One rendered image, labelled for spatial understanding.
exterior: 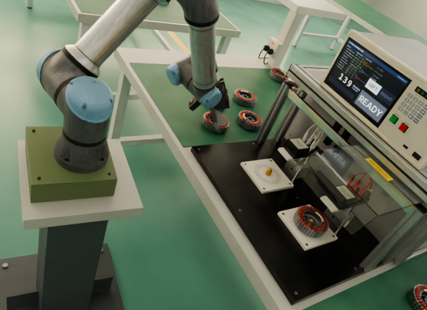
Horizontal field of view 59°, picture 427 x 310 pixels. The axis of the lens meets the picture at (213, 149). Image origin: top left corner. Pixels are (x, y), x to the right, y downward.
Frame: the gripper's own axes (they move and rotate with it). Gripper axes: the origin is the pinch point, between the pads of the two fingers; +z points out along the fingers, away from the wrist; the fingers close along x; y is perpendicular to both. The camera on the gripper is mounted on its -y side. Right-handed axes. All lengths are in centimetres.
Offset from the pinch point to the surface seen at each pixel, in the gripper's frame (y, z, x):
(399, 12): 361, 243, 587
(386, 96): 53, -22, -36
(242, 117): 11.4, 3.5, 5.8
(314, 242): 25, 12, -57
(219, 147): 0.3, -0.8, -16.6
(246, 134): 11.7, 8.0, -0.9
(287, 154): 24.0, 0.1, -27.2
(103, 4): -54, -30, 99
